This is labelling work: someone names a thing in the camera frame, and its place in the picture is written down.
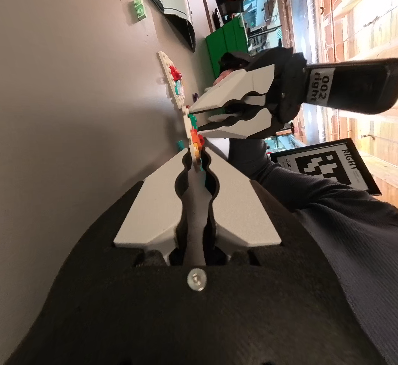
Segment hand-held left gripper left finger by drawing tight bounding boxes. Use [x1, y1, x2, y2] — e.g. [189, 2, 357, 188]
[113, 148, 191, 264]

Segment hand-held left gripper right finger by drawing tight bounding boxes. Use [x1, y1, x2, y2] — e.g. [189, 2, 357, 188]
[204, 148, 282, 252]

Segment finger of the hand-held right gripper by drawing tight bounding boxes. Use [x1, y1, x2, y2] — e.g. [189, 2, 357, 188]
[196, 108, 272, 139]
[188, 64, 276, 114]

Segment colourful lego plate model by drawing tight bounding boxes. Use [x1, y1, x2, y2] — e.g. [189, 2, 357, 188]
[183, 105, 206, 173]

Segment colourful half-round lego plate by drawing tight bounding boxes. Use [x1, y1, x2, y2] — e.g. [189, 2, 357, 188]
[158, 51, 189, 109]

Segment person's right forearm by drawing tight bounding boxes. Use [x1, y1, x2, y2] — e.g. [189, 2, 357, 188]
[228, 136, 330, 217]

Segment person's right hand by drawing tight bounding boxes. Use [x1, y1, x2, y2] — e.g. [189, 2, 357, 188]
[212, 68, 233, 86]

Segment green plastic bin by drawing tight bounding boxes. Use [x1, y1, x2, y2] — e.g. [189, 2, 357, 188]
[206, 17, 249, 81]

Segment black framed marker sign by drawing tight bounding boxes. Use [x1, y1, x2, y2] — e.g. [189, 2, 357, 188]
[270, 137, 382, 197]

